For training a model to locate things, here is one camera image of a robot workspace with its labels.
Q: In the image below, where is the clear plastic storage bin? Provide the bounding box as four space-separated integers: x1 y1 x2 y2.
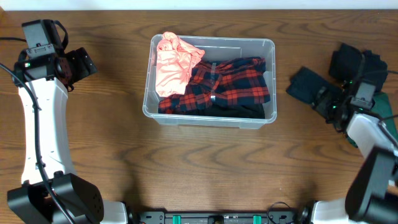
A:
142 34 277 129

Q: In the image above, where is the pink garment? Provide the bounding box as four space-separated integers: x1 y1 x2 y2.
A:
155 32 205 97

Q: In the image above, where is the navy garment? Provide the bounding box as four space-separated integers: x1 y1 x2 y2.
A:
286 67 342 105

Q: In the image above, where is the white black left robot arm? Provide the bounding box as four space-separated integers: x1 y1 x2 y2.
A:
7 19 130 223

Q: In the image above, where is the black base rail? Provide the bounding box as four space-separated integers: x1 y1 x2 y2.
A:
129 202 311 224

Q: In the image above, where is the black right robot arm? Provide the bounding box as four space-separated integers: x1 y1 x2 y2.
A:
308 87 397 223

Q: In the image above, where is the dark green folded garment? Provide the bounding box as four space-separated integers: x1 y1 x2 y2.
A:
345 92 397 156

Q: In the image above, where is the black garment with band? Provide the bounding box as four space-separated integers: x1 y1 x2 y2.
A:
329 44 388 92

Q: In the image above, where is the red navy plaid shirt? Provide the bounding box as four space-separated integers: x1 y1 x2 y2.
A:
158 57 271 114

